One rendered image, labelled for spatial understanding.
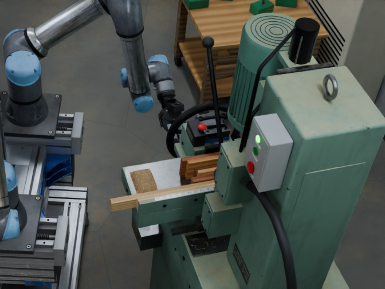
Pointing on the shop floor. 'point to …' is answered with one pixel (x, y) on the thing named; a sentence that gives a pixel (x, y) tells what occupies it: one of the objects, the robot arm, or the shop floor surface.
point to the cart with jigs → (226, 36)
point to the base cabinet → (168, 265)
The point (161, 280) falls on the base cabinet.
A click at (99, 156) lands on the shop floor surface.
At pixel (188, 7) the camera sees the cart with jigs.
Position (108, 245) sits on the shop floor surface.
